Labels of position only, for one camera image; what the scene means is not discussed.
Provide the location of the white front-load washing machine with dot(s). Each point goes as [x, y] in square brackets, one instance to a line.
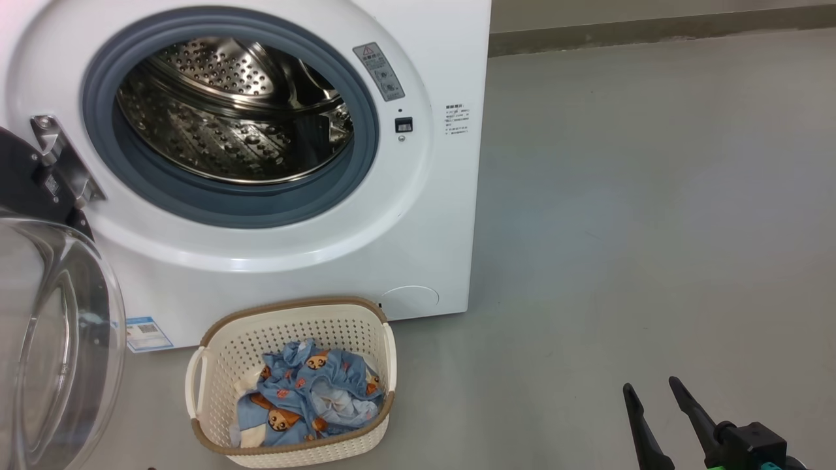
[424, 228]

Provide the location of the round black glass washer door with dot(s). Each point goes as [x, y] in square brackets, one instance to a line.
[65, 326]

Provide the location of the grey warning label sticker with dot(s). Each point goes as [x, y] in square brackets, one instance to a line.
[379, 72]

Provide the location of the round white filter cover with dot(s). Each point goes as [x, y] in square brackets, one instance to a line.
[410, 301]

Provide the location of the blue white energy label sticker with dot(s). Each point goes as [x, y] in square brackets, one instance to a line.
[149, 334]

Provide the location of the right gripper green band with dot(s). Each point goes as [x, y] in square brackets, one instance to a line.
[751, 447]

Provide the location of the metal door hinge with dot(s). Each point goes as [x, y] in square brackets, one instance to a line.
[65, 163]

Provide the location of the blue bear print cream garment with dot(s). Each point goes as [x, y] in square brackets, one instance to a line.
[281, 418]

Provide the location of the cream perforated laundry basket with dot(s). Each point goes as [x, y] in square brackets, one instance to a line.
[294, 326]

